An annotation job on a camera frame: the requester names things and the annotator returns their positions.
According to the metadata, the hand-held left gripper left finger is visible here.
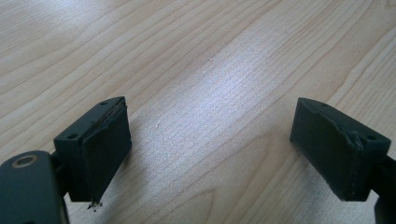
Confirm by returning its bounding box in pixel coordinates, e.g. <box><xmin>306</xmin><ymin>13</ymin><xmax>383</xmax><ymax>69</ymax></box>
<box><xmin>53</xmin><ymin>96</ymin><xmax>133</xmax><ymax>210</ymax></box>

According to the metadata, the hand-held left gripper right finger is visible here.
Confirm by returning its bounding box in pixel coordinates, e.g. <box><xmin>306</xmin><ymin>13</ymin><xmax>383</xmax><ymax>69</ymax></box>
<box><xmin>289</xmin><ymin>97</ymin><xmax>392</xmax><ymax>203</ymax></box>

